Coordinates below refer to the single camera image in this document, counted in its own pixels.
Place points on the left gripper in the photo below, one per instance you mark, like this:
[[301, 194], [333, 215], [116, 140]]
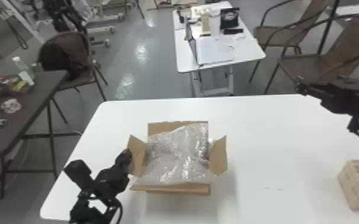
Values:
[[112, 183]]

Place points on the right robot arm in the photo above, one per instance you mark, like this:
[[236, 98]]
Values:
[[348, 100]]

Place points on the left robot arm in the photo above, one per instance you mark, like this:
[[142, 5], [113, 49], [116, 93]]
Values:
[[84, 212]]

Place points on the clear bubble wrap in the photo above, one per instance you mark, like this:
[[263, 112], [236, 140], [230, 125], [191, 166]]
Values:
[[176, 153]]

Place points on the cardboard box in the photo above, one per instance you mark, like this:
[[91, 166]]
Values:
[[218, 156]]

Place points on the dark side table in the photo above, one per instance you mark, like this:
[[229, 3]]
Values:
[[19, 119]]

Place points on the brown chair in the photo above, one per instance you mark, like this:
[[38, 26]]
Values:
[[289, 31], [63, 53], [339, 56]]

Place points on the clear bottle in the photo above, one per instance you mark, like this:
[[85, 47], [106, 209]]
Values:
[[23, 72]]

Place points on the white side table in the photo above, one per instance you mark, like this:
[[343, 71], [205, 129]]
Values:
[[223, 50]]

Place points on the beige packet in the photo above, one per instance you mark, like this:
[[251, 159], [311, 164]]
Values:
[[356, 184]]

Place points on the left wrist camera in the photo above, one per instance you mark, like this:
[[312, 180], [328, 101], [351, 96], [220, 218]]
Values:
[[78, 173]]

